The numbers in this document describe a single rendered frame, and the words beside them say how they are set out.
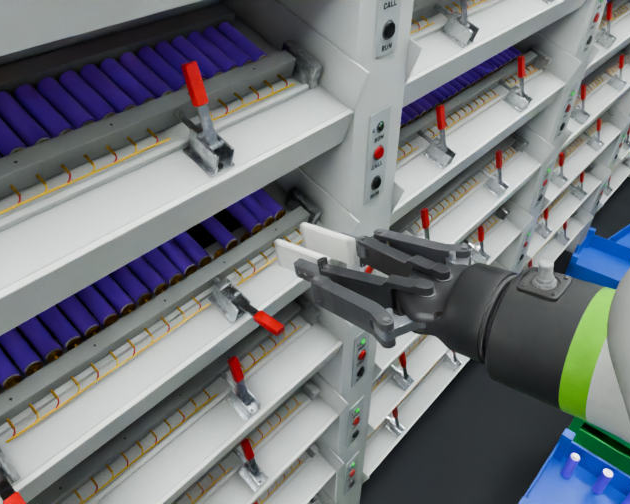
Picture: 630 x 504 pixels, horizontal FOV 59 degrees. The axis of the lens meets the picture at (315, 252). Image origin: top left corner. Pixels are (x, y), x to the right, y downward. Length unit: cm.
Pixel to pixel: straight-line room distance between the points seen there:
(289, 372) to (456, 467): 85
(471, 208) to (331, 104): 58
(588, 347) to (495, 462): 123
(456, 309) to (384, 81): 31
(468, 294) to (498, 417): 127
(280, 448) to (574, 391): 63
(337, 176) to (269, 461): 49
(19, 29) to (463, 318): 35
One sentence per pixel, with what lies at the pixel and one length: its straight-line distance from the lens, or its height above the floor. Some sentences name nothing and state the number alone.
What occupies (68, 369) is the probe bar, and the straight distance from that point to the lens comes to 57.
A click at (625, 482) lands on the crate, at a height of 36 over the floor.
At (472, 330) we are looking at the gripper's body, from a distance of 43.
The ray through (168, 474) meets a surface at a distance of 74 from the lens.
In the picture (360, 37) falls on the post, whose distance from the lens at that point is 59.
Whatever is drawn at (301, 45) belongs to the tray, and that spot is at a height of 113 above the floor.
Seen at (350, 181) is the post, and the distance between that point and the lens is 66.
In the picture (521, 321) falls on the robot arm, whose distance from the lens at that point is 40.
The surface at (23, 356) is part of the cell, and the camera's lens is 59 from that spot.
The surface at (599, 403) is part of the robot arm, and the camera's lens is 40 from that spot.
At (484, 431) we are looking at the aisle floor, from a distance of 165.
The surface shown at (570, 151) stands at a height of 54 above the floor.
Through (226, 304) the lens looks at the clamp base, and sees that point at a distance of 61.
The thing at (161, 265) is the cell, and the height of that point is 94.
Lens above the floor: 134
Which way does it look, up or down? 40 degrees down
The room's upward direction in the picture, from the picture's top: straight up
